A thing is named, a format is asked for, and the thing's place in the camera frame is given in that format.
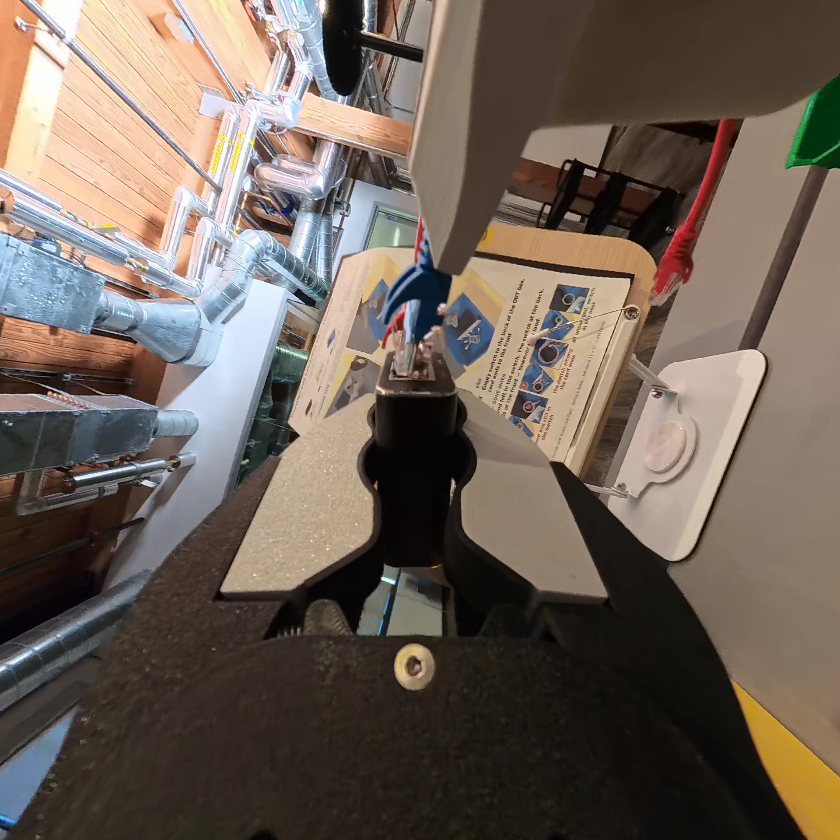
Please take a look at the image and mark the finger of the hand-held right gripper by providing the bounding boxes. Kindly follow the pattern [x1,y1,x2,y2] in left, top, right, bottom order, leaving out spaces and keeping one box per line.
[409,0,840,274]

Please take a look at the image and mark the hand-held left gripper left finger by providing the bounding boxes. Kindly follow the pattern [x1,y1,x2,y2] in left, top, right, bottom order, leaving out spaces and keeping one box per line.
[218,394,385,602]

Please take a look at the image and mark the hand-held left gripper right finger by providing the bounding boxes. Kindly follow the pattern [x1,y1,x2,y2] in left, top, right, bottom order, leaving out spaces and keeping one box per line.
[445,403,613,605]

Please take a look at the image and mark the black network switch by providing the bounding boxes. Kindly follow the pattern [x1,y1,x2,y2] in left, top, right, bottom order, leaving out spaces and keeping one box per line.
[374,350,460,568]

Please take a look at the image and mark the blue ethernet cable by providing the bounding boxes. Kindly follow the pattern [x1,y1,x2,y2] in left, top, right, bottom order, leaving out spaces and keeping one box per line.
[381,236,455,380]

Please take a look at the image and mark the red ethernet cable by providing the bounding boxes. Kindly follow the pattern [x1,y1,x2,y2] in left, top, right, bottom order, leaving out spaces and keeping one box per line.
[379,117,744,349]

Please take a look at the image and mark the black floor lamp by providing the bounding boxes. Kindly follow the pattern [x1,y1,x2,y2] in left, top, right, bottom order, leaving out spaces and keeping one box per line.
[320,0,426,98]

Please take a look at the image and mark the wooden display board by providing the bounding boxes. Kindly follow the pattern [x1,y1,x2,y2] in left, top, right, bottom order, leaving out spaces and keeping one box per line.
[287,222,658,483]

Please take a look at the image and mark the printed instruction sheet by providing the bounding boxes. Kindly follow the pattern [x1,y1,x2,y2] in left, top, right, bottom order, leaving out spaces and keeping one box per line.
[289,252,636,463]

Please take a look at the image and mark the shiny silver ceiling pipes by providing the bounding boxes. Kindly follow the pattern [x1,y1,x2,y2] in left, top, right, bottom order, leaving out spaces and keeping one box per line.
[154,0,349,368]

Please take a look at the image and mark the green plastic bin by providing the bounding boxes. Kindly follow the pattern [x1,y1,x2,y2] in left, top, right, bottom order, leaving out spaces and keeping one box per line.
[785,84,840,170]

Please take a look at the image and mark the black metal frame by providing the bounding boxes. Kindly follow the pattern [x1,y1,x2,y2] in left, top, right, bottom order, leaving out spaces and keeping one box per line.
[538,157,683,247]

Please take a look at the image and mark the rectangular metal duct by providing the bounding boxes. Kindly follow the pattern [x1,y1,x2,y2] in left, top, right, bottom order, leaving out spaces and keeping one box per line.
[0,233,204,365]
[0,394,198,476]

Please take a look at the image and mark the silver spiral duct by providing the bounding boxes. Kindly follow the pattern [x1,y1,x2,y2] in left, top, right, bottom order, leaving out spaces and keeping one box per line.
[0,570,153,713]

